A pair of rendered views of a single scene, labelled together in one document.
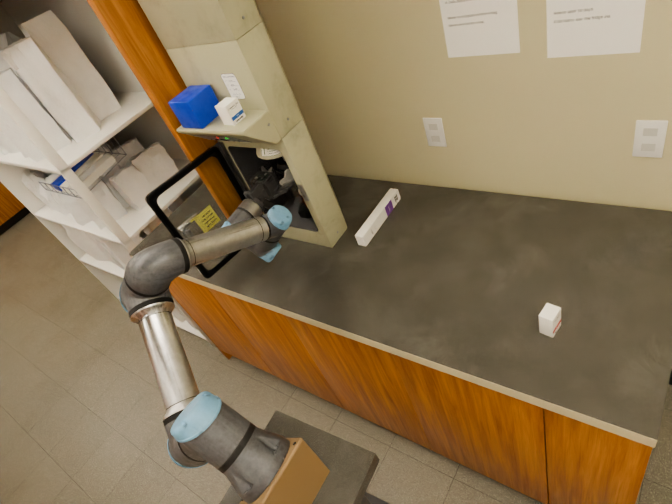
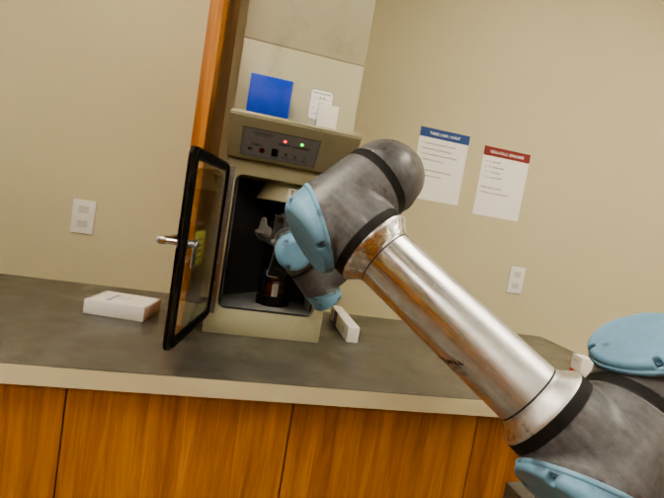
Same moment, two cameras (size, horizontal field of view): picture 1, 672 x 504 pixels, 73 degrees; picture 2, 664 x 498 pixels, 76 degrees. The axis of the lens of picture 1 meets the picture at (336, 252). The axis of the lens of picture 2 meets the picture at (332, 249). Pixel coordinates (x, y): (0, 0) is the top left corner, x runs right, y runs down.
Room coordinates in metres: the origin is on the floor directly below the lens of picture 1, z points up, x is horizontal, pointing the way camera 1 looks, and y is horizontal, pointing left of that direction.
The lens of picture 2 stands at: (0.75, 1.05, 1.30)
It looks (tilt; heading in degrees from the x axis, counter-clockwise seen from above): 5 degrees down; 298
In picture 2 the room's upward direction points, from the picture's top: 9 degrees clockwise
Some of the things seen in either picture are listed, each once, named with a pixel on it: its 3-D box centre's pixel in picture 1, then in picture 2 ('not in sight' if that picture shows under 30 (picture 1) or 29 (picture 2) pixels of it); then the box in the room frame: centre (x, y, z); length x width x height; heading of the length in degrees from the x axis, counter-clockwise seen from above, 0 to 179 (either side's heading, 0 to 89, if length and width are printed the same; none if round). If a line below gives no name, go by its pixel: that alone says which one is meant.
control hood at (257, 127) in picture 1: (227, 134); (292, 145); (1.38, 0.15, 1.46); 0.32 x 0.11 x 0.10; 40
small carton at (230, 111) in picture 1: (230, 111); (325, 119); (1.33, 0.11, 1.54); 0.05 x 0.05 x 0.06; 37
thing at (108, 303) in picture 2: not in sight; (124, 305); (1.78, 0.28, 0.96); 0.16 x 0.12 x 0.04; 31
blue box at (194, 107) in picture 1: (196, 106); (269, 101); (1.44, 0.20, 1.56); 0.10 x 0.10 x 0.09; 40
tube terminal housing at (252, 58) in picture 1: (279, 137); (280, 199); (1.50, 0.01, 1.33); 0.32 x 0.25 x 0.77; 40
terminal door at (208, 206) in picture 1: (210, 215); (201, 244); (1.45, 0.35, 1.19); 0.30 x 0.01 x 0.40; 120
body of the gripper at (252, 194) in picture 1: (262, 191); (287, 234); (1.37, 0.14, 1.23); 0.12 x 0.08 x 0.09; 130
